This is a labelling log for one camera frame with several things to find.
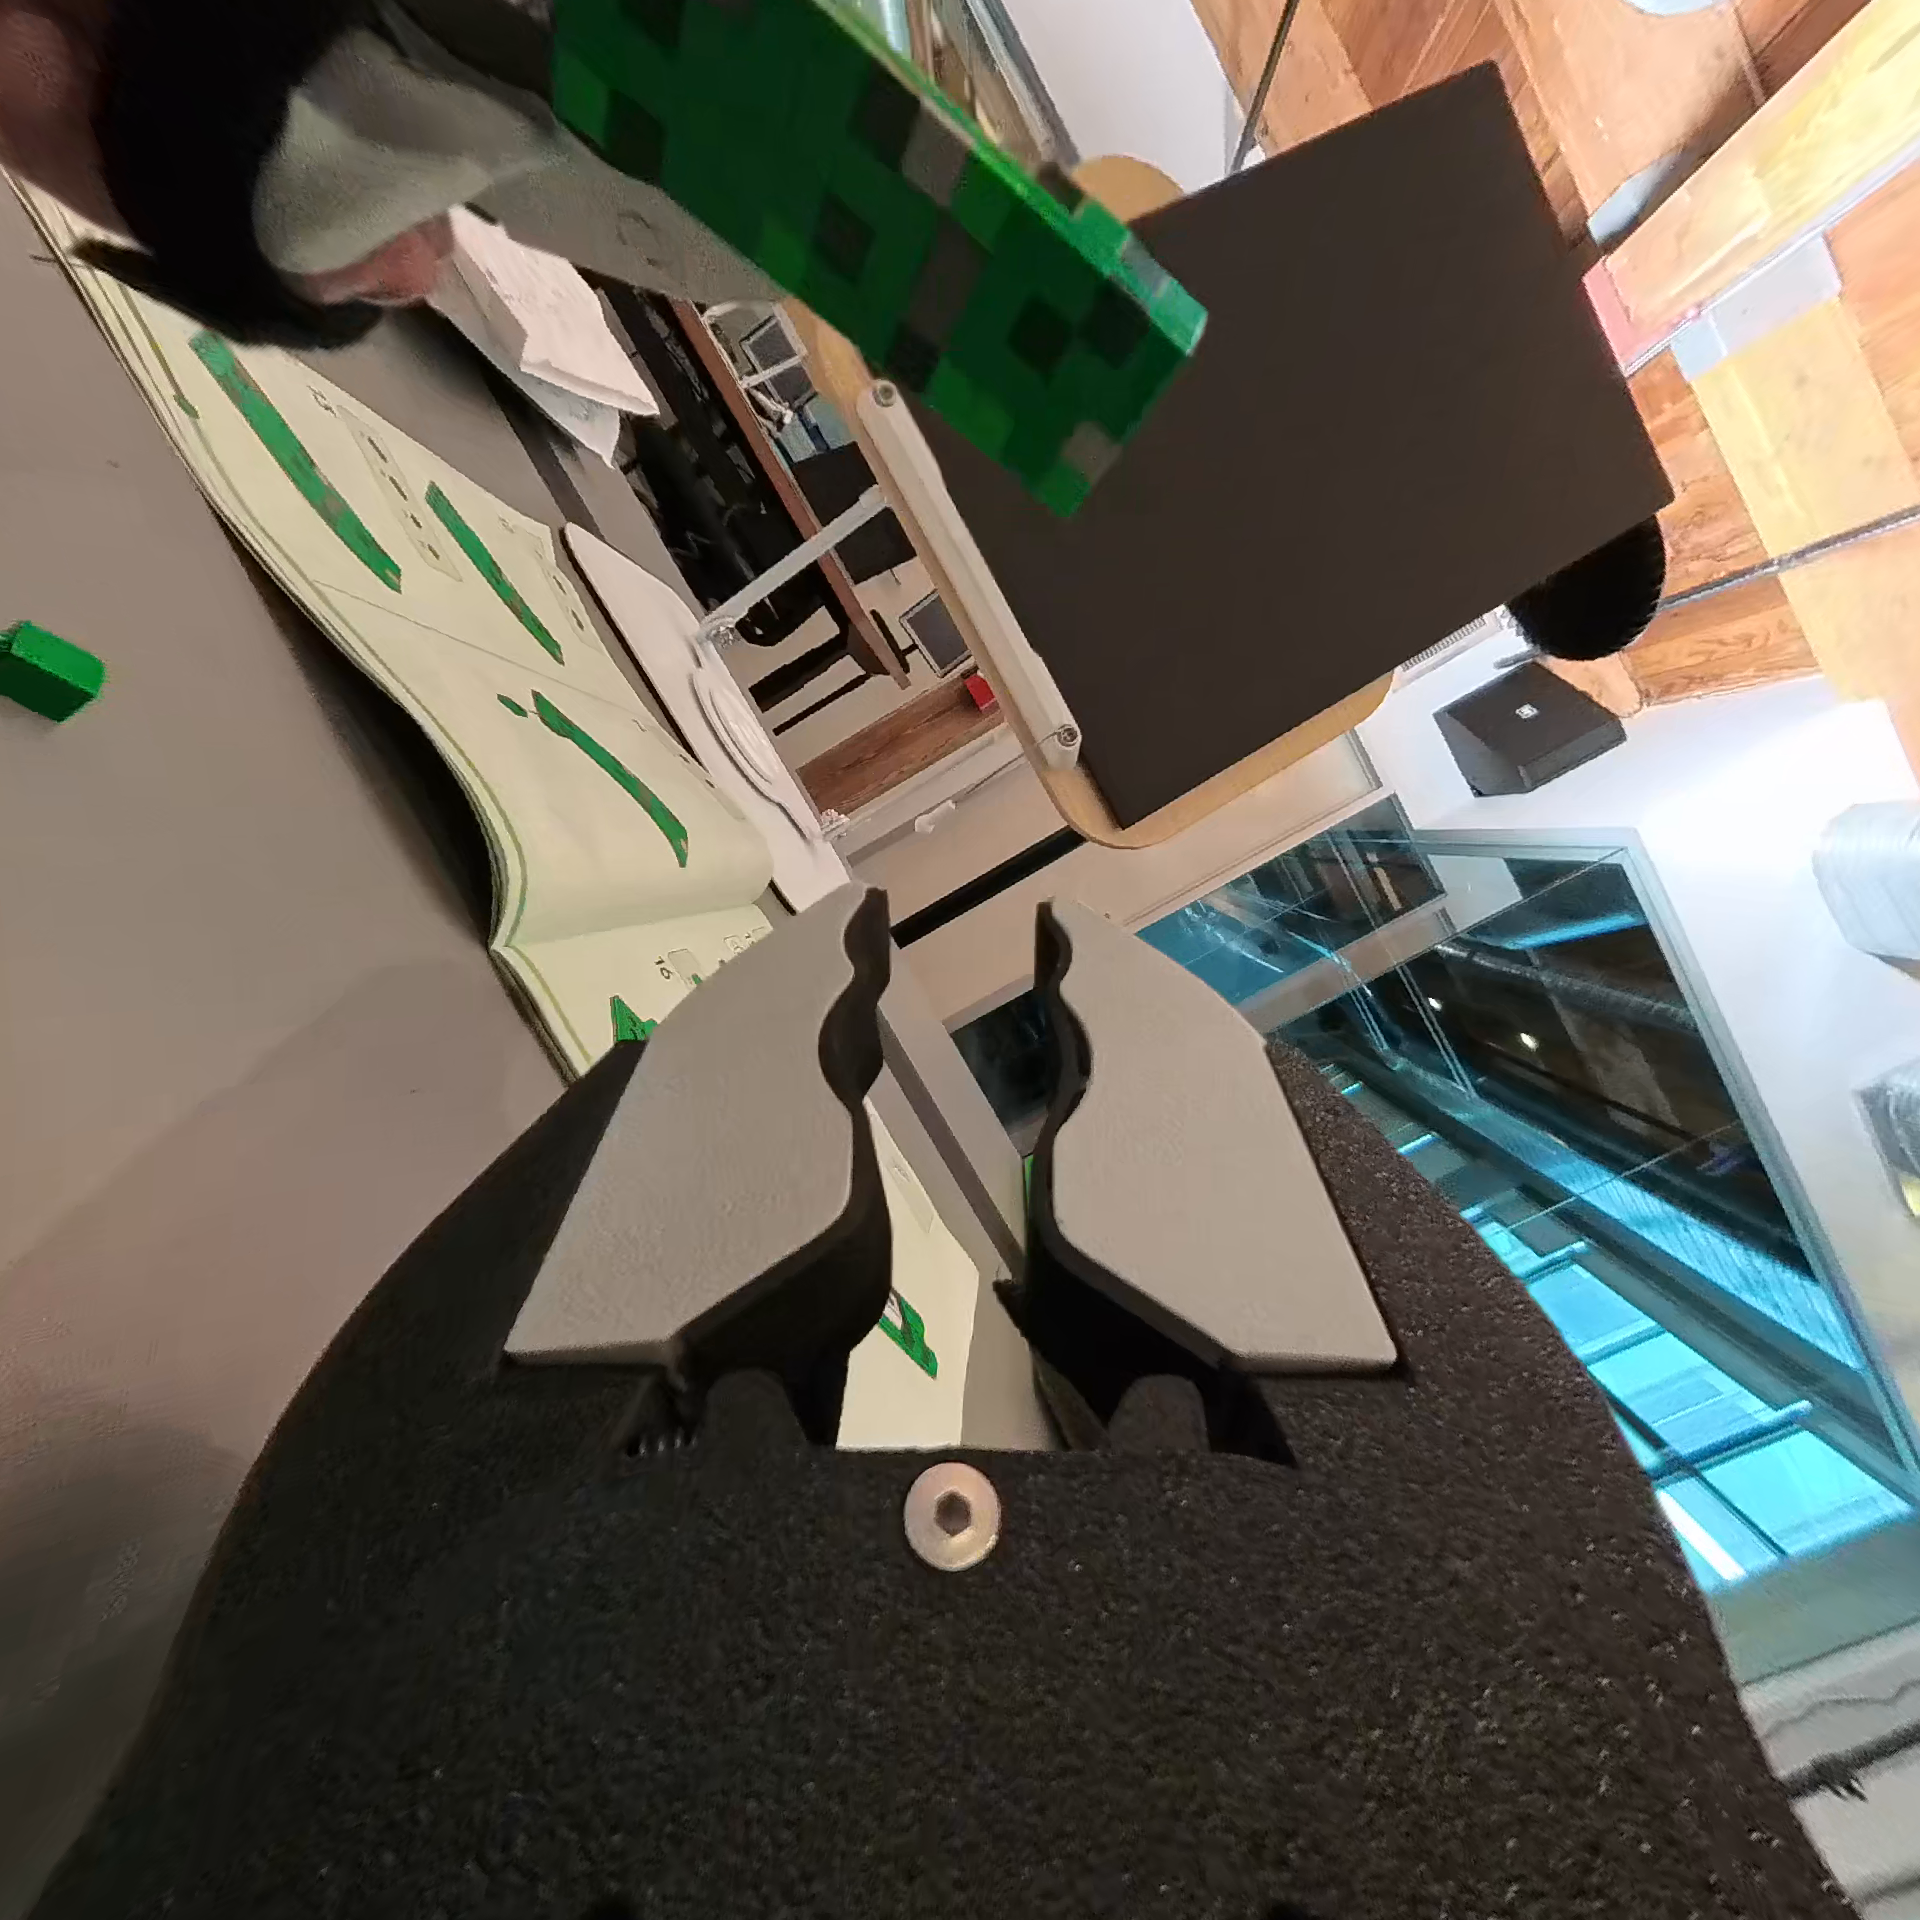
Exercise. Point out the white mat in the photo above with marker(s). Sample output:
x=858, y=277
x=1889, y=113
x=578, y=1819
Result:
x=643, y=616

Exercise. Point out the person's left hand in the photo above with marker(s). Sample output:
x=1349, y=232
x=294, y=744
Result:
x=150, y=136

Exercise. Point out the grey desk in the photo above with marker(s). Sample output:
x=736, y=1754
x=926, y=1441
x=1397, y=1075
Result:
x=225, y=974

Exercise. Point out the black fuzzy ball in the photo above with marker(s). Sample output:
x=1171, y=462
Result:
x=1597, y=602

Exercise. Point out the glass railing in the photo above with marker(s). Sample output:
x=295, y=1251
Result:
x=1620, y=1140

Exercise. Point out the black speaker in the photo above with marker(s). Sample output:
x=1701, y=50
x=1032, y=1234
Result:
x=1530, y=730

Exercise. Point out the black monitor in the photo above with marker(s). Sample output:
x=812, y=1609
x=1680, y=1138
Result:
x=1321, y=452

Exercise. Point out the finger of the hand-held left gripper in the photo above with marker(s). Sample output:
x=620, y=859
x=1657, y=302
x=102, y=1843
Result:
x=435, y=150

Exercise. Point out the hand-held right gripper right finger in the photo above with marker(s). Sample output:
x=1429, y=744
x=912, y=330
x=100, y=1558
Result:
x=1202, y=1185

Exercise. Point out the open instruction booklet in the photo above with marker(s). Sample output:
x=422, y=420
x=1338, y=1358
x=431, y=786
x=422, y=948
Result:
x=450, y=660

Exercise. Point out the white paper sheets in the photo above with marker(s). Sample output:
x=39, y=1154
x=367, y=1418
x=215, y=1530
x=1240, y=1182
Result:
x=556, y=332

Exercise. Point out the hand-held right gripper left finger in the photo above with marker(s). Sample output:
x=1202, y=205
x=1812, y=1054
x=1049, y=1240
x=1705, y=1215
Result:
x=690, y=1155

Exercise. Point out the long green pixel brick plate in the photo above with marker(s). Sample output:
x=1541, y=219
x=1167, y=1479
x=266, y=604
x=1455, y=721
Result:
x=870, y=194

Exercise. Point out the silver duct pipe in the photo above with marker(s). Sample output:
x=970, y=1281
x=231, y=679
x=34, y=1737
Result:
x=1875, y=887

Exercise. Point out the small green brick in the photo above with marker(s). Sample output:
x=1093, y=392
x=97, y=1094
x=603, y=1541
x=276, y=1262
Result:
x=50, y=673

